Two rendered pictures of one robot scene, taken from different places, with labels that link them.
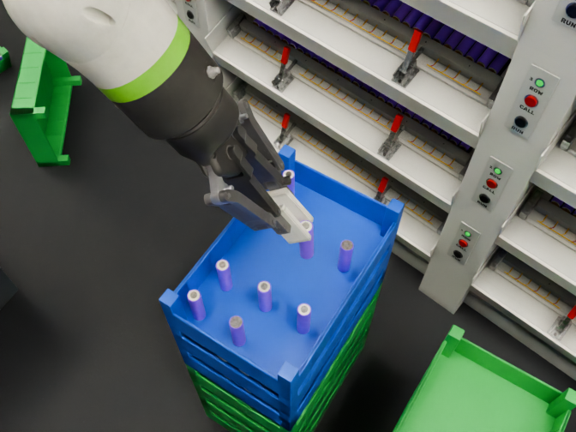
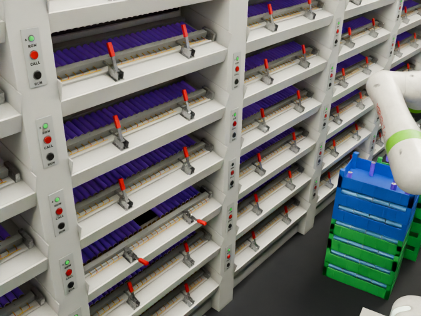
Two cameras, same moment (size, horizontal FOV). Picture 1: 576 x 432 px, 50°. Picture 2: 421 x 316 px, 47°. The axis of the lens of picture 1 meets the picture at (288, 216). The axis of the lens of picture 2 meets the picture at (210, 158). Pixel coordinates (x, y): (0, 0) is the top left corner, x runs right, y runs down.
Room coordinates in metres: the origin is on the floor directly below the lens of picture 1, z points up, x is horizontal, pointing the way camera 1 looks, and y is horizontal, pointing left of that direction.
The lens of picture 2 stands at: (1.15, 1.70, 1.52)
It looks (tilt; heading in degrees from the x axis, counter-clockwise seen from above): 28 degrees down; 269
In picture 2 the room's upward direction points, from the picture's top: 1 degrees clockwise
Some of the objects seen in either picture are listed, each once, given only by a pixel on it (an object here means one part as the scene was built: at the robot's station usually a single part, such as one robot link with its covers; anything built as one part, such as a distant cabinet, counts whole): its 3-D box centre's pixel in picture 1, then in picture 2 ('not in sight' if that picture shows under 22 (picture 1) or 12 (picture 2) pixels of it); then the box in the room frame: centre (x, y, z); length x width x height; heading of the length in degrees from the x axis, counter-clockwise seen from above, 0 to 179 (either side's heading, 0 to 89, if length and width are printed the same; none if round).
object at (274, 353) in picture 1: (287, 263); (381, 178); (0.41, 0.00, 0.52); 0.30 x 0.20 x 0.08; 148
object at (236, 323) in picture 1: (237, 332); not in sight; (0.31, 0.07, 0.52); 0.02 x 0.02 x 0.06
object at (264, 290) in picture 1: (265, 296); not in sight; (0.36, 0.03, 0.52); 0.02 x 0.02 x 0.06
